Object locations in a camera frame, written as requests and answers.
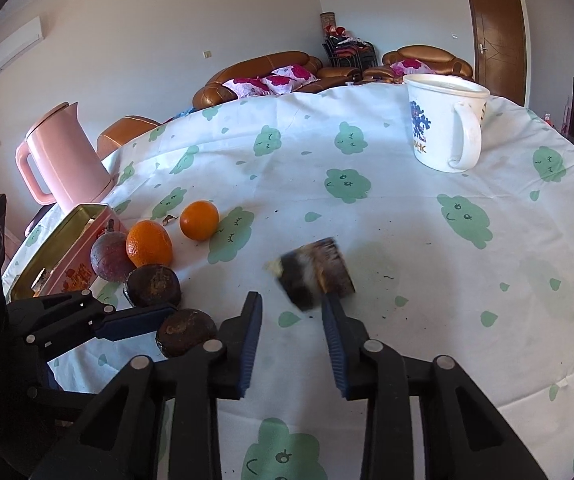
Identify pink electric kettle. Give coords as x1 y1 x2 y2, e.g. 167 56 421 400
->
15 101 112 215

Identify brown leather sofa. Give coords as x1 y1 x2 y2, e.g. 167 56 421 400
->
192 51 325 111

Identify purple passion fruit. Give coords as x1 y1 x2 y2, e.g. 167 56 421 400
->
90 232 136 281

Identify pink tin box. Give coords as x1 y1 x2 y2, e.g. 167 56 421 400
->
8 203 128 306

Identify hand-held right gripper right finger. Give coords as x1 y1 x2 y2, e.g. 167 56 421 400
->
321 294 550 480

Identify small smooth orange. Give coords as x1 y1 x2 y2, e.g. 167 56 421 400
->
179 200 220 241

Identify stacked black chairs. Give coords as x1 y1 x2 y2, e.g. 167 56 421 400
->
322 35 378 68

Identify pink floral pillow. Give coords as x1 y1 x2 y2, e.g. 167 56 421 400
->
391 59 433 76
224 77 273 99
262 65 319 95

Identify dark passion fruit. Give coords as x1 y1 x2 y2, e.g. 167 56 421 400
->
156 308 218 359
124 265 182 309

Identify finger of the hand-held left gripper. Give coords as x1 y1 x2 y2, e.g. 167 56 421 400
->
24 382 100 413
7 289 179 345

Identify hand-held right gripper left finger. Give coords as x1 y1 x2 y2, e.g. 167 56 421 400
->
32 291 264 480

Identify brown leather chair back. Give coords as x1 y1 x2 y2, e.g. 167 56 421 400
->
97 115 163 159

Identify large rough orange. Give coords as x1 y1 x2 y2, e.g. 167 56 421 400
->
126 220 174 268

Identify white wall air conditioner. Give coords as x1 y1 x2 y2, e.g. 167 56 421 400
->
0 16 45 86

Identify brown leather armchair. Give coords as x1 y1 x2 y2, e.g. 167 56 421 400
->
364 45 474 84

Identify brown wooden door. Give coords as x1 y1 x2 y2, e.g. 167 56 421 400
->
466 0 527 107

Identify white mug with blue print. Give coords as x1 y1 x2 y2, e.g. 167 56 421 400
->
403 74 491 174

